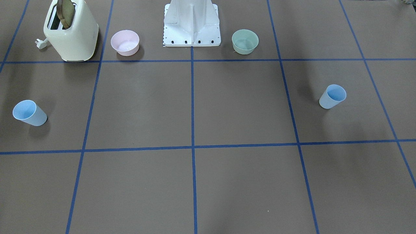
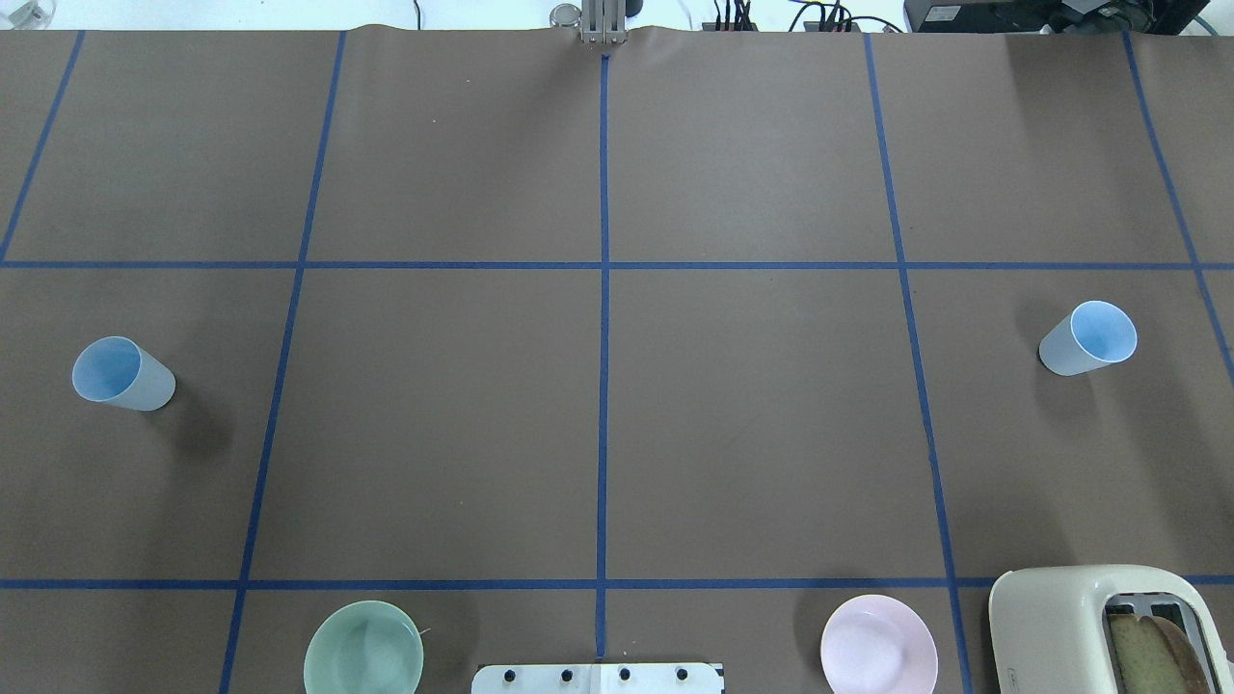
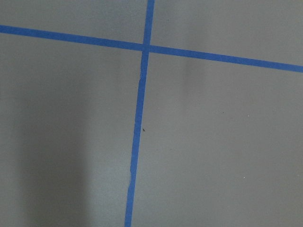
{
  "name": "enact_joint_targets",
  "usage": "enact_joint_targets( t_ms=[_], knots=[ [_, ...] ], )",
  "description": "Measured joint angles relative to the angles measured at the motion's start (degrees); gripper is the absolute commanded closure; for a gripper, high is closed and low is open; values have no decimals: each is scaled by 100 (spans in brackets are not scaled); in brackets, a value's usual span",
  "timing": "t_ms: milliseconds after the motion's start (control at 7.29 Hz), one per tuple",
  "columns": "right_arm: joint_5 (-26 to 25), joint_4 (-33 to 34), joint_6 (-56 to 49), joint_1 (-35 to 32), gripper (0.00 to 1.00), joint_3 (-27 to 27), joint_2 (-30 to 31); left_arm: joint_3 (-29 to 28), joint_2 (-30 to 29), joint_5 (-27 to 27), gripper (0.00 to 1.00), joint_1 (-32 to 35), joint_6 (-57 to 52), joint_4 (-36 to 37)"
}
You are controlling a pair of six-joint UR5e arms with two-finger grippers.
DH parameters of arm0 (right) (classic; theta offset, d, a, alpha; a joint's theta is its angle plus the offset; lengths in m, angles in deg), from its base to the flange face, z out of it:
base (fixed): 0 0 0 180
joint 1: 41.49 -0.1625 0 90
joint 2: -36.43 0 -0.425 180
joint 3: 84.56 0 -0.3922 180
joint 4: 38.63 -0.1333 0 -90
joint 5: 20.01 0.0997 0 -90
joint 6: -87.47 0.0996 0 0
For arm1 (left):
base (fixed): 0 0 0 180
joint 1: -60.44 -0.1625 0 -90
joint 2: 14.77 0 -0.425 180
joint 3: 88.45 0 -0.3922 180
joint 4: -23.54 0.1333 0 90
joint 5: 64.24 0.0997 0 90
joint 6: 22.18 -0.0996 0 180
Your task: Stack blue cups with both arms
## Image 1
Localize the green plastic bowl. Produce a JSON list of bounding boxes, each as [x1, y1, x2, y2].
[[231, 29, 259, 55]]

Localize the pink plastic bowl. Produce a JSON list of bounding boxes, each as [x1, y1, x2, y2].
[[110, 30, 140, 56]]

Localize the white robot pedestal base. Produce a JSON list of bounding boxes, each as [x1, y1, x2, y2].
[[162, 0, 221, 47]]

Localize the cream two-slot toaster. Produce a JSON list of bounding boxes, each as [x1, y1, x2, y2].
[[43, 0, 99, 62]]

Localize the blue cup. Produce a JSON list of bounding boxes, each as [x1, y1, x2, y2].
[[318, 84, 346, 109], [12, 100, 47, 126]]

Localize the white toaster plug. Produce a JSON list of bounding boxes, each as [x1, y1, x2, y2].
[[35, 38, 49, 49]]

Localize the brown toast slice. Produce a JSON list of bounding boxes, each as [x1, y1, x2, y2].
[[56, 0, 75, 30]]

